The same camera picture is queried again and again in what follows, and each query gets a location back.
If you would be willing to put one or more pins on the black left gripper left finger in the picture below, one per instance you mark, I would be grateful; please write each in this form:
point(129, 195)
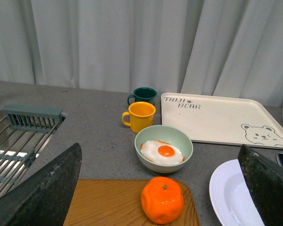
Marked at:
point(45, 197)

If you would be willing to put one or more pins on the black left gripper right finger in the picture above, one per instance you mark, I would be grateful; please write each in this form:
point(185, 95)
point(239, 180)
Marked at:
point(264, 180)

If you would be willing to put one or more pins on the white ridged plate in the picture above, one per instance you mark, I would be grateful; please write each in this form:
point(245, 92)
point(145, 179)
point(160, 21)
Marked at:
point(230, 197)

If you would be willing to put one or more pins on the orange mandarin fruit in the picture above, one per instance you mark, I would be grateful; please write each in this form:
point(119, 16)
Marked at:
point(162, 200)

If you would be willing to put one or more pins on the wooden cutting board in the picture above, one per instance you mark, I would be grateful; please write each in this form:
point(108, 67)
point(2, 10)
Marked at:
point(107, 202)

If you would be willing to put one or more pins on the grey green sink drying rack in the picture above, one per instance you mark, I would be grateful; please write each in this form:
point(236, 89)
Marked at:
point(24, 132)

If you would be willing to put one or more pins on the cream bear tray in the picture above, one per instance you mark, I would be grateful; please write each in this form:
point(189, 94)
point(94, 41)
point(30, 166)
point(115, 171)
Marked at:
point(221, 120)

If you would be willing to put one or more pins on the light green bowl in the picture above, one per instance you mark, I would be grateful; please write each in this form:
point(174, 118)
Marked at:
point(169, 135)

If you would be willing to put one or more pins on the fake fried egg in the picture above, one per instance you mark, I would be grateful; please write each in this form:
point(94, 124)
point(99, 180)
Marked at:
point(161, 152)

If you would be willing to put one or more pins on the yellow enamel mug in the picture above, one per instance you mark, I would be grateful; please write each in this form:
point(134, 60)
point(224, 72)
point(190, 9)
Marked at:
point(139, 116)

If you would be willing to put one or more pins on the grey white curtain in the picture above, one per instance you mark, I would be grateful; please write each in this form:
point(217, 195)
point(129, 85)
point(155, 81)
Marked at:
point(226, 48)

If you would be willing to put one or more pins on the dark green enamel mug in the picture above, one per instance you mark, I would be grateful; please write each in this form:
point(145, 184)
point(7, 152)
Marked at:
point(143, 94)

